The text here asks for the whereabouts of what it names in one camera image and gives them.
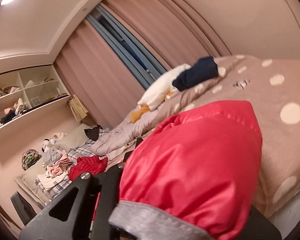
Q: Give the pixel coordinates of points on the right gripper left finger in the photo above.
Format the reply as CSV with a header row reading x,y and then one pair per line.
x,y
82,210

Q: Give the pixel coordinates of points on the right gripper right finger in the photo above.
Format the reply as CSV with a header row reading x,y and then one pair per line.
x,y
258,227

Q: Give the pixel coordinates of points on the pink-red hooded down jacket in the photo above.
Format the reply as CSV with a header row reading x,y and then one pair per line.
x,y
194,177

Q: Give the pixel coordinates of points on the pile of pastel clothes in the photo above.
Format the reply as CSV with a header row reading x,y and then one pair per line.
x,y
55,171

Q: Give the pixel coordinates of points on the multicolour knitted item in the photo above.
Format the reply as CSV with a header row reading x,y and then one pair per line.
x,y
29,158

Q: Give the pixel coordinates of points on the dark red down jacket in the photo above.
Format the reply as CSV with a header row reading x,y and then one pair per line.
x,y
93,165

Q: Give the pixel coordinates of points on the plush toys at headboard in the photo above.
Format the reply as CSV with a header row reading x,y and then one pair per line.
x,y
49,143

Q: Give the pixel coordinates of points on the black small garment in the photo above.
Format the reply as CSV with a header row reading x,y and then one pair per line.
x,y
94,133

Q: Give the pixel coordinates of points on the lilac grey quilt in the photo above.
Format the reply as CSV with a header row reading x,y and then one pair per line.
x,y
121,135

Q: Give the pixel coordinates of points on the hanging yellow tassel bundle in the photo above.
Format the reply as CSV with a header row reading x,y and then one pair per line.
x,y
78,109

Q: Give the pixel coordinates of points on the brown polka dot bedspread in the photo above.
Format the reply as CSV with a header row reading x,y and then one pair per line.
x,y
272,87

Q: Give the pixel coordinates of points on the pink curtain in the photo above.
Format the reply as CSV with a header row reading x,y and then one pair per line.
x,y
172,30

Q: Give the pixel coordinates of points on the navy blue folded garment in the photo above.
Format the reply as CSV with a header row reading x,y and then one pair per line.
x,y
204,69

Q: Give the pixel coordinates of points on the white plush goose toy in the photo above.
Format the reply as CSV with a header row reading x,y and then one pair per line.
x,y
157,92

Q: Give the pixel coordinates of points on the blue-grey curtain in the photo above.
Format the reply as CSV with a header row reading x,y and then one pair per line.
x,y
140,62

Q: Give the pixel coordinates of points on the wall shelf unit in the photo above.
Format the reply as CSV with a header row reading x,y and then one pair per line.
x,y
28,94

